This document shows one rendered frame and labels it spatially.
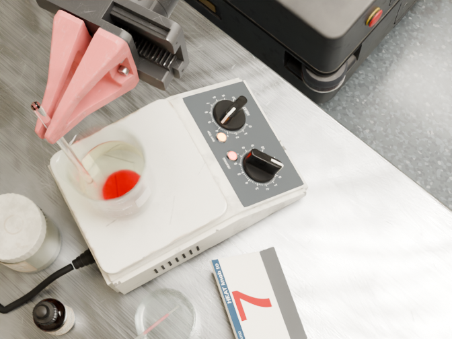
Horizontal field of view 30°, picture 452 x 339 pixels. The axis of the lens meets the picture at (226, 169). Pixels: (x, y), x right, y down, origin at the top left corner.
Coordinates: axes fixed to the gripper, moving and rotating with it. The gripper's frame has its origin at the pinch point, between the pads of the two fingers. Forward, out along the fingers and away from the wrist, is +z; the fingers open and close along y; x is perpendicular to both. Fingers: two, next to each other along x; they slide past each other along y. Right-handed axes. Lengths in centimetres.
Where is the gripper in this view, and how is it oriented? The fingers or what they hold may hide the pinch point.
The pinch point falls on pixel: (50, 127)
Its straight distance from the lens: 56.3
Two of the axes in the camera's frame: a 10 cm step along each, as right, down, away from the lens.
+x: 0.4, 2.7, 9.6
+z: -4.8, 8.5, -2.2
